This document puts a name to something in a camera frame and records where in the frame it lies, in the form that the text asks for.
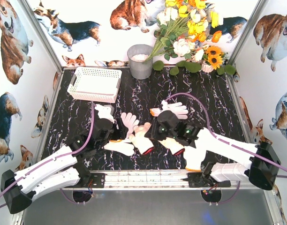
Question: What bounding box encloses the small sunflower pot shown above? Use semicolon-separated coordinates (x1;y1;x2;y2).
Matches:
201;45;236;77

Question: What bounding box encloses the white glove orange cuff right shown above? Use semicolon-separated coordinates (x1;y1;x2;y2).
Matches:
183;146;206;172

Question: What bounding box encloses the white plastic storage basket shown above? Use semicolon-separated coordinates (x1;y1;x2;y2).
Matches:
67;67;122;104

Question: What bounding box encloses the grey metal bucket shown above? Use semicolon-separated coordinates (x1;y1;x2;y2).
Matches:
127;44;153;80

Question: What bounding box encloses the white glove orange cuff top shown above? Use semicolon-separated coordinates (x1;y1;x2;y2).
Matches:
150;100;189;120

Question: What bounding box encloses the cream glove red cuff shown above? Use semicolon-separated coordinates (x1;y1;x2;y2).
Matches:
129;122;154;155
159;137;185;156

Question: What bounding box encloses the aluminium front rail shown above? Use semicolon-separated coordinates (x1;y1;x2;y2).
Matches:
63;170;231;189

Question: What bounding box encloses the white glove orange cuff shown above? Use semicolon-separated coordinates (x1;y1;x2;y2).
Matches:
183;146;206;172
150;100;189;120
103;139;135;156

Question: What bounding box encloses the artificial flower bouquet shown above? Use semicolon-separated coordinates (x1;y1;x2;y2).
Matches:
149;0;226;67

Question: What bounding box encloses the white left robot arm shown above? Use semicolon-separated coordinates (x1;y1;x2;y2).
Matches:
0;118;128;214

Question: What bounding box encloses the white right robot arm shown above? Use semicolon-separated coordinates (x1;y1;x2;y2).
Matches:
144;111;281;190

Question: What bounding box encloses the white glove orange cuff left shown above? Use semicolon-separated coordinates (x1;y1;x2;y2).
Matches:
103;139;135;156

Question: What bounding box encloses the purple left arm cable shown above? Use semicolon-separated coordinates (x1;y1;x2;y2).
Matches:
0;102;98;210

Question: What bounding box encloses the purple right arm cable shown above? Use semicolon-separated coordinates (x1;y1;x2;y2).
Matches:
162;92;287;176

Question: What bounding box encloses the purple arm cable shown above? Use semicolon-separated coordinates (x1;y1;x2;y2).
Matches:
162;92;287;176
0;102;98;210

